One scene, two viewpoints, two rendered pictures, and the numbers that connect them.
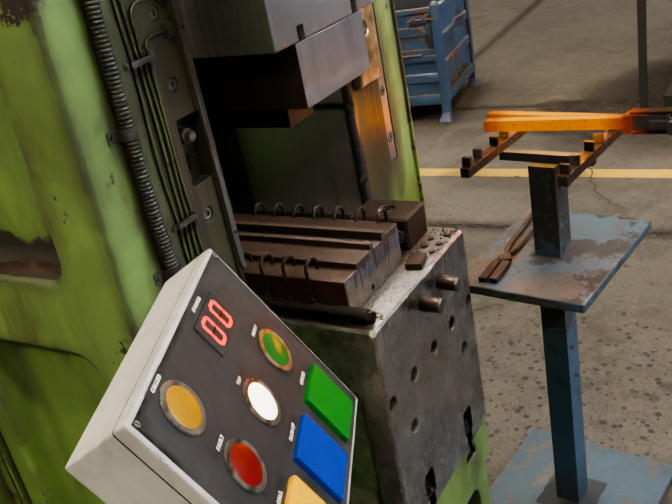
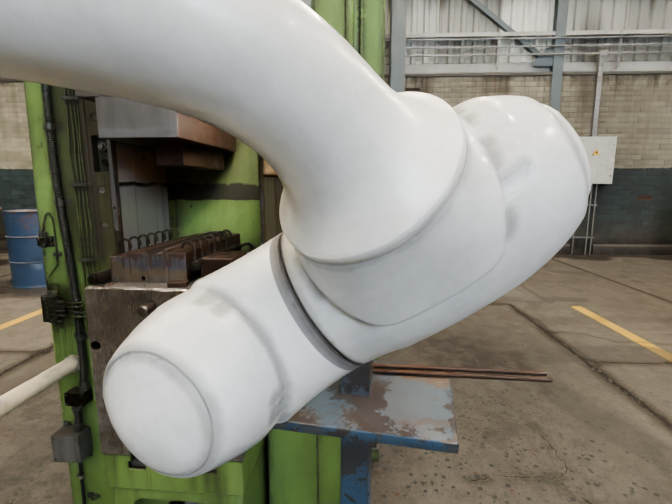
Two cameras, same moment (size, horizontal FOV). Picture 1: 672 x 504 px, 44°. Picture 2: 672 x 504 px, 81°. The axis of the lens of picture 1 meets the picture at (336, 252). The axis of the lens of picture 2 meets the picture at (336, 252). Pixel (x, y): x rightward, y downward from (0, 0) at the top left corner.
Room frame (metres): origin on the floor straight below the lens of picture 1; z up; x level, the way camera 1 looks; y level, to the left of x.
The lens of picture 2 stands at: (1.19, -1.14, 1.15)
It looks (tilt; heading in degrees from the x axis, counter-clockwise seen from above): 9 degrees down; 60
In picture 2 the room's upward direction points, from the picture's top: straight up
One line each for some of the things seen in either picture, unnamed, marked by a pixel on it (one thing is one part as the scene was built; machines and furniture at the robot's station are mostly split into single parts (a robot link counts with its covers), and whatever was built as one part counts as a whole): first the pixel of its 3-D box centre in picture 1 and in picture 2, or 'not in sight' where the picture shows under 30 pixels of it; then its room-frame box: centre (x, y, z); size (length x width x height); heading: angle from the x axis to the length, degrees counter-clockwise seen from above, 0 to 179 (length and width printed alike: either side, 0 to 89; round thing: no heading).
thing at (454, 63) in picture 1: (372, 54); not in sight; (5.51, -0.50, 0.36); 1.20 x 0.80 x 0.72; 63
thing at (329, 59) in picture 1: (226, 63); (178, 129); (1.38, 0.11, 1.32); 0.42 x 0.20 x 0.10; 56
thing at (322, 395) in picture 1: (326, 403); not in sight; (0.83, 0.05, 1.01); 0.07 x 0.05 x 0.07; 171
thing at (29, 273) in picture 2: not in sight; (38, 246); (0.40, 4.70, 0.44); 0.59 x 0.59 x 0.88
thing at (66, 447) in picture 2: not in sight; (73, 442); (1.03, 0.24, 0.36); 0.09 x 0.07 x 0.12; 146
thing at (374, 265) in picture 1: (273, 257); (186, 252); (1.38, 0.11, 0.96); 0.42 x 0.20 x 0.09; 56
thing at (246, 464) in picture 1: (245, 465); not in sight; (0.64, 0.13, 1.09); 0.05 x 0.03 x 0.04; 146
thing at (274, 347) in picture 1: (275, 349); not in sight; (0.84, 0.09, 1.09); 0.05 x 0.03 x 0.04; 146
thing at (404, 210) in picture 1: (389, 224); (225, 266); (1.44, -0.11, 0.95); 0.12 x 0.08 x 0.06; 56
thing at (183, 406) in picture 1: (183, 407); not in sight; (0.64, 0.17, 1.16); 0.05 x 0.03 x 0.04; 146
